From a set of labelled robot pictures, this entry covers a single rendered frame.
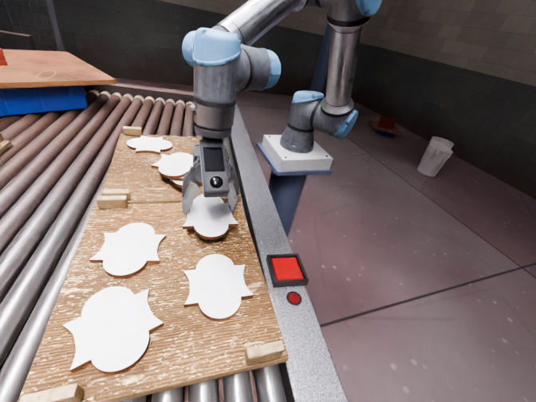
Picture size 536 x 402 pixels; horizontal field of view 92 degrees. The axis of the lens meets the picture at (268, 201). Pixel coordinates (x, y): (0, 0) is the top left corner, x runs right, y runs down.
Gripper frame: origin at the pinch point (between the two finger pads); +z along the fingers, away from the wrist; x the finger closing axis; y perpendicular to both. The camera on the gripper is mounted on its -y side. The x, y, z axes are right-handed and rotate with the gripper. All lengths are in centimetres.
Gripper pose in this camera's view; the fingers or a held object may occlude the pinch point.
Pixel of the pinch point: (210, 213)
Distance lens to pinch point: 60.7
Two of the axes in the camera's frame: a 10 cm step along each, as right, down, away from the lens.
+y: -2.8, -5.8, 7.7
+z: -1.7, 8.1, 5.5
